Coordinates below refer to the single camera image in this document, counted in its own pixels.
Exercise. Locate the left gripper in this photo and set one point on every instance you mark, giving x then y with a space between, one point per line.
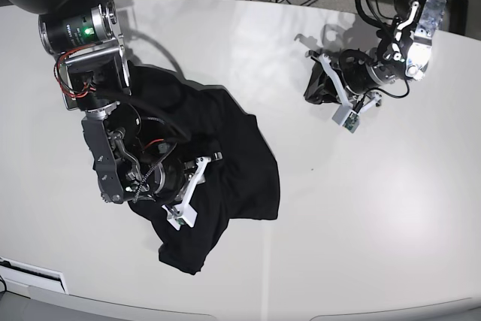
360 74

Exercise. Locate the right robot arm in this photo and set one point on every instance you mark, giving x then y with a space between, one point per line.
82 65

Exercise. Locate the black t-shirt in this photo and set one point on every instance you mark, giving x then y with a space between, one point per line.
243 184

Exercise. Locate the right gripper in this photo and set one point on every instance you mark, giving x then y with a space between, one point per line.
164 178

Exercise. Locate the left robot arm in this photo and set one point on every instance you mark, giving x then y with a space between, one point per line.
403 53

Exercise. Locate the white box at table edge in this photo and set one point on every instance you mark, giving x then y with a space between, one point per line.
23 274

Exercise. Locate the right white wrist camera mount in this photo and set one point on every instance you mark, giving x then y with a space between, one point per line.
179 211

